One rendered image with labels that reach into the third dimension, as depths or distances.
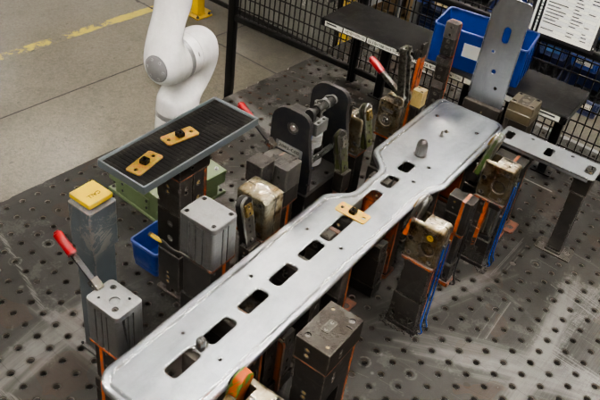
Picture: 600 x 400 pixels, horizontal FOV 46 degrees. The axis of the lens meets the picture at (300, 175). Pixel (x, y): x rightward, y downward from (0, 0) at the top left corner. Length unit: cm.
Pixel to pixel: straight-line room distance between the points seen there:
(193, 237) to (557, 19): 141
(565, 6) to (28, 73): 290
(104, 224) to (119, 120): 234
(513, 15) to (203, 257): 114
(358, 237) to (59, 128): 237
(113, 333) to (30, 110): 263
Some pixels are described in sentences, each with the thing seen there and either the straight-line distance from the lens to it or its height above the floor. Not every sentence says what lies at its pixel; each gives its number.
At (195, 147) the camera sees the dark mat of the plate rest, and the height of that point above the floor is 116.
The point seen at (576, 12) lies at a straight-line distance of 240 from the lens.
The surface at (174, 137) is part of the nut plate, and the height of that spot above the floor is 116.
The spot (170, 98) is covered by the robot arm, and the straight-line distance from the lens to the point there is 197.
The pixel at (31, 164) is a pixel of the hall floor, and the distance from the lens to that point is 353.
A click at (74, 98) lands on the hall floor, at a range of 400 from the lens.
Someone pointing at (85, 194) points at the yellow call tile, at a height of 116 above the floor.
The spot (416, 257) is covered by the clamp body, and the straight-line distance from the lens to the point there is 172.
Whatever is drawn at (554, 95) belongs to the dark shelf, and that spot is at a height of 103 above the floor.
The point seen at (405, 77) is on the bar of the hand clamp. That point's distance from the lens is 203.
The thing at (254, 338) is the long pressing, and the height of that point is 100.
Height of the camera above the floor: 208
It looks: 37 degrees down
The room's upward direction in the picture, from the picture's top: 8 degrees clockwise
